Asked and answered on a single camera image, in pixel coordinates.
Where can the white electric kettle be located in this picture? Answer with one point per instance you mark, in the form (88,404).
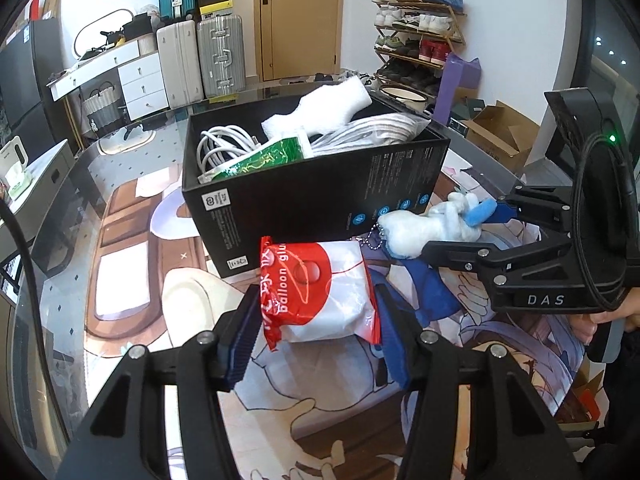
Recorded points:
(12,150)

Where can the wooden door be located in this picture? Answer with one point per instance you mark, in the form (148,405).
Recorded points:
(300,15)

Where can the white suitcase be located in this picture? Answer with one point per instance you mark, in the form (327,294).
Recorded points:
(180,65)

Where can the oval mirror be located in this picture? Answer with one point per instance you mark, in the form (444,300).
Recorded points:
(95,30)

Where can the red flat box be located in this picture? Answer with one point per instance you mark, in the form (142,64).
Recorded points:
(35,7)

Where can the purple board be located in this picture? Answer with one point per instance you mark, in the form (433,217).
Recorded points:
(452,85)

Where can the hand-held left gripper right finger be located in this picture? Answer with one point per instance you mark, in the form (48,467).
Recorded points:
(397,345)

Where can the black cardboard box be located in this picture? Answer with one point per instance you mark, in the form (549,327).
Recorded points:
(300,195)

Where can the brown flat carton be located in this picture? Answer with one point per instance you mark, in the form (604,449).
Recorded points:
(51,0)

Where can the dotted patterned rug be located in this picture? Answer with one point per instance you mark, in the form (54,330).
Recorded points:
(125,165)

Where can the white bucket dark rim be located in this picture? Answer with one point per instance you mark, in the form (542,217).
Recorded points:
(402,97)

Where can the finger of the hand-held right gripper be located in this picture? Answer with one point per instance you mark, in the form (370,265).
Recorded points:
(540,207)
(500,260)

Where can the person's right hand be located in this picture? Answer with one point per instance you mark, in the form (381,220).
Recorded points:
(585,332)

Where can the black bag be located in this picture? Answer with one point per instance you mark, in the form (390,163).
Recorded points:
(137,27)

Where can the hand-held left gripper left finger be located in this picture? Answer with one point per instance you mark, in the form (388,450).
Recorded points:
(242,345)

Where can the red white plastic packet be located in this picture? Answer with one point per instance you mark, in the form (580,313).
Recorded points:
(320,285)

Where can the wooden shoe rack with shoes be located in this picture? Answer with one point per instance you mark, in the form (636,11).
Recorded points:
(415,20)

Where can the black yellow shoe box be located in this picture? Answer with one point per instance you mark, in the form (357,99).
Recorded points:
(216,9)

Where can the green tissue pack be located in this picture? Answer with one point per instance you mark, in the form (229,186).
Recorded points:
(17,182)

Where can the grey cabinet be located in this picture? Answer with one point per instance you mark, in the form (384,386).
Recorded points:
(47,180)

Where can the green packet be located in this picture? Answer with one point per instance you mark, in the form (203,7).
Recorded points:
(260,160)

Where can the black fridge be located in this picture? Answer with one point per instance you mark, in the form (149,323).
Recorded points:
(30,75)

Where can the open cardboard carton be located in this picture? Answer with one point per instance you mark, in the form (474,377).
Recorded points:
(495,132)

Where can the white desk with drawers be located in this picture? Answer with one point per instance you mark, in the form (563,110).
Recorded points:
(135,75)

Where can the cartoon printed table mat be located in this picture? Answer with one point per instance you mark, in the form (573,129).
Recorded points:
(150,280)

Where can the striped woven basket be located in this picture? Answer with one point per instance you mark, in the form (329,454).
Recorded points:
(102,107)

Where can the silver suitcase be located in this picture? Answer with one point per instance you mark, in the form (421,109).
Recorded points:
(220,55)

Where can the white blue plush toy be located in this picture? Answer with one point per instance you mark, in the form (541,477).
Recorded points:
(425,227)

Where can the white foam sheet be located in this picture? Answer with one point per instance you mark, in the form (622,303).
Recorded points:
(320,105)

